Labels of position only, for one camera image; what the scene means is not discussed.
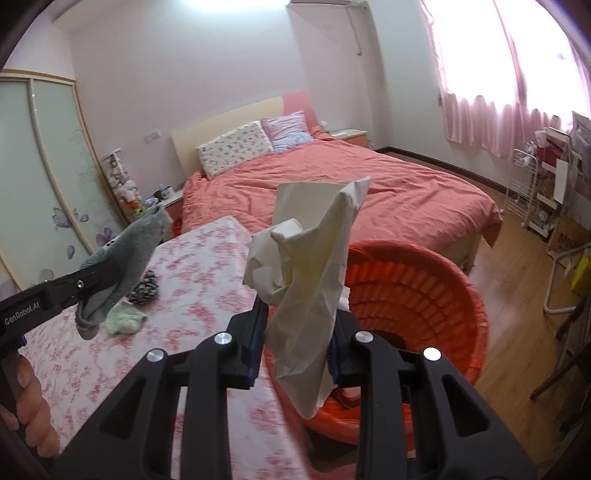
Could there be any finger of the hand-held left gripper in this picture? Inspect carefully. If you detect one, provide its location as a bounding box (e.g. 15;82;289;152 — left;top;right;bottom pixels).
44;258;127;312

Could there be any white wire rack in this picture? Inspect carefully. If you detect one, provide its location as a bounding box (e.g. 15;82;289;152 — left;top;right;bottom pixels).
503;148;573;241

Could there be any orange plastic basket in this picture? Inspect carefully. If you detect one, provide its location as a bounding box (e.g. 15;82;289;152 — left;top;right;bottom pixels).
305;240;489;444

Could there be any cream paper bag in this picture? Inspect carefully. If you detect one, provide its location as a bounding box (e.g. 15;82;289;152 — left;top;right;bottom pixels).
242;175;372;421

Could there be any pink striped pillow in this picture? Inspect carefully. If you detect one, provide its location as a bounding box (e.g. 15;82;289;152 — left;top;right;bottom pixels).
261;110;317;153

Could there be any white tube frame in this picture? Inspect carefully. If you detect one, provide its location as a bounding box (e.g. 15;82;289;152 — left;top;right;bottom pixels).
542;240;591;315

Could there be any cream and pink headboard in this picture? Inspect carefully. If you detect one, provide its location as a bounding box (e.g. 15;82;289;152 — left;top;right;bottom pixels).
171;90;324;181

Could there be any grey sock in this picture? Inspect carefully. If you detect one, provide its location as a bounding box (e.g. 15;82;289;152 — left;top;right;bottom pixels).
74;205;171;342

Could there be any cardboard box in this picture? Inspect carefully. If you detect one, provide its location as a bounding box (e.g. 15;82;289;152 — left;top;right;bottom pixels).
547;217;591;264

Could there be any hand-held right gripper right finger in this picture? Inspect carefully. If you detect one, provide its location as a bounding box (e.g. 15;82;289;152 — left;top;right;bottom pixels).
327;307;539;480

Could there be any bed with coral duvet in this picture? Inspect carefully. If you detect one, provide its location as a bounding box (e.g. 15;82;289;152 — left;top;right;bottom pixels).
180;136;504;273

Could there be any person's left hand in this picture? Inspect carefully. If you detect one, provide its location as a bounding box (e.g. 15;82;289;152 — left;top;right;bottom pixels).
0;355;62;459

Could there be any white floral pillow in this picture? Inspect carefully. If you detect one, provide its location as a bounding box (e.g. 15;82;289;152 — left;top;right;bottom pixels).
196;121;274;181

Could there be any pink and white nightstand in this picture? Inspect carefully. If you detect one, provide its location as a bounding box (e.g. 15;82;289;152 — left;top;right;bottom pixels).
152;189;185;241
329;128;369;148

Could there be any black floral cloth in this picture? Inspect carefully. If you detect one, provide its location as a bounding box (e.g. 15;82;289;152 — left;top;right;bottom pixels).
127;270;161;306

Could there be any light green cloth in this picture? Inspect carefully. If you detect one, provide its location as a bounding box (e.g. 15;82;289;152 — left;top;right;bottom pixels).
105;300;148;337

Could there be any flower print sliding wardrobe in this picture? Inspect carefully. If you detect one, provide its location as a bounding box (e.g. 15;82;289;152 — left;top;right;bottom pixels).
0;69;134;296

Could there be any pink curtain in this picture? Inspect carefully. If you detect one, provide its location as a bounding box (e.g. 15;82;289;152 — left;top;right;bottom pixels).
420;0;573;160

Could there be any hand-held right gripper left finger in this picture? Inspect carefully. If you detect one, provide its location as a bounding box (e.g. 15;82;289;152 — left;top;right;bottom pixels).
51;295;273;480

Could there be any plush toy display stand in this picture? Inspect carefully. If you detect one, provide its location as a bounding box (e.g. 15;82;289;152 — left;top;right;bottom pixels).
104;148;144;206

